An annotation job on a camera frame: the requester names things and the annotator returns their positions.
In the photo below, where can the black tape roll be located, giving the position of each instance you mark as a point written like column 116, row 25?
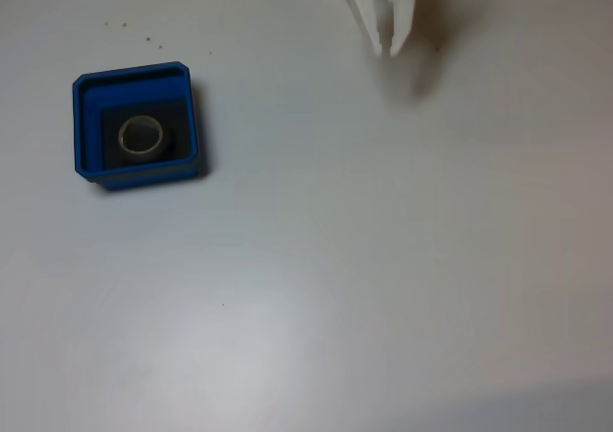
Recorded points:
column 143, row 153

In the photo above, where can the blue plastic box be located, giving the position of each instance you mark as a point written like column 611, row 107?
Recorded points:
column 86, row 130

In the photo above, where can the black square pad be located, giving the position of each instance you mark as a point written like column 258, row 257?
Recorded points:
column 183, row 130

